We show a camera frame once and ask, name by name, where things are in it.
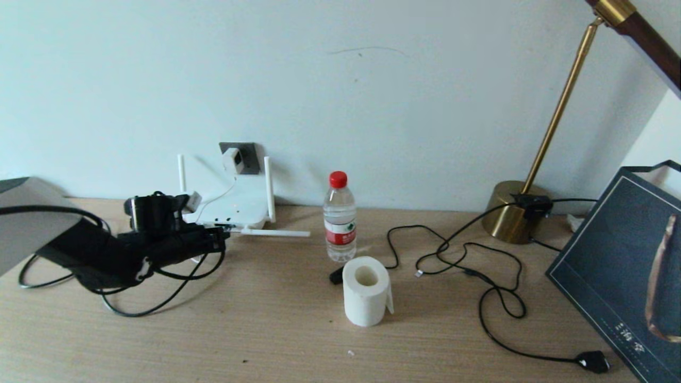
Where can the white wifi router with antennas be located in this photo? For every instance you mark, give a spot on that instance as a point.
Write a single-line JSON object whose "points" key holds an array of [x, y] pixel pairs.
{"points": [[242, 207]]}

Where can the brass desk lamp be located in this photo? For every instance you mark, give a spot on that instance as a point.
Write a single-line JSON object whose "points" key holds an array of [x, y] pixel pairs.
{"points": [[505, 218]]}

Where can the white power adapter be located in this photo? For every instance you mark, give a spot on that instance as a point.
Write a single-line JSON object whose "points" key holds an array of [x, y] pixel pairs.
{"points": [[233, 159]]}

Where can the grey wall socket plate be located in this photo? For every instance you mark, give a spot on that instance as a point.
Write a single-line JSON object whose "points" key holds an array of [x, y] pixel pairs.
{"points": [[252, 159]]}

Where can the white toilet paper roll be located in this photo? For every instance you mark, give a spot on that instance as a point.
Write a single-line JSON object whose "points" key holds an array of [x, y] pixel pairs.
{"points": [[366, 302]]}

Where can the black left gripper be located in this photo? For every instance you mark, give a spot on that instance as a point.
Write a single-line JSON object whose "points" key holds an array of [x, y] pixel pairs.
{"points": [[189, 246]]}

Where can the small white object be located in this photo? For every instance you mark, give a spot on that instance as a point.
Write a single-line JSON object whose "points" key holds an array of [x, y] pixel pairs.
{"points": [[574, 223]]}

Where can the dark teal paper gift bag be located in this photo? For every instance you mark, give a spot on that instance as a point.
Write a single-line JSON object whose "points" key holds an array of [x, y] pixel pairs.
{"points": [[601, 266]]}

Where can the clear water bottle red cap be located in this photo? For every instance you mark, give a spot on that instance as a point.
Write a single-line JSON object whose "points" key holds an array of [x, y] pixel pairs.
{"points": [[340, 223]]}

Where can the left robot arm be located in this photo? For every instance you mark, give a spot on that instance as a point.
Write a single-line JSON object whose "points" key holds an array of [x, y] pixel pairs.
{"points": [[58, 250]]}

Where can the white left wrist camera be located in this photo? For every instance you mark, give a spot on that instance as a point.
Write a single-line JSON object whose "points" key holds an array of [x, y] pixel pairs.
{"points": [[191, 202]]}

